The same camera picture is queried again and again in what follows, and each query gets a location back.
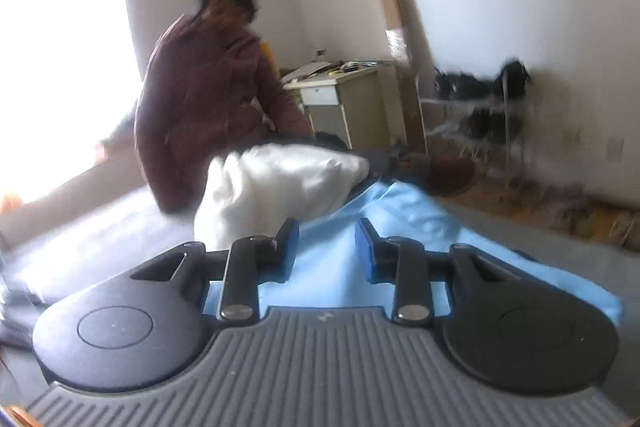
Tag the white folded cloth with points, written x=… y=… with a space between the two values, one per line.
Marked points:
x=280 y=182

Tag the light blue shirt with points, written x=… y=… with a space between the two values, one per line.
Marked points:
x=340 y=257

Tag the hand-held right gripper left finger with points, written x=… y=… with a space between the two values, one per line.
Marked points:
x=286 y=252

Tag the papers on cabinet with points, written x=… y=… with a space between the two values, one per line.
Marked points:
x=325 y=71

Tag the brown basket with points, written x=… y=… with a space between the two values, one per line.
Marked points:
x=452 y=174

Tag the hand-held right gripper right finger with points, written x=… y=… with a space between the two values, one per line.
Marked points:
x=367 y=252

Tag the long cardboard board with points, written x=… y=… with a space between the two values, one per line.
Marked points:
x=395 y=7

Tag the beige bedside cabinet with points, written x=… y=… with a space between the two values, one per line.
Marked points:
x=365 y=107

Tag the metal shoe rack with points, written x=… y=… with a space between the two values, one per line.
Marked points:
x=475 y=117

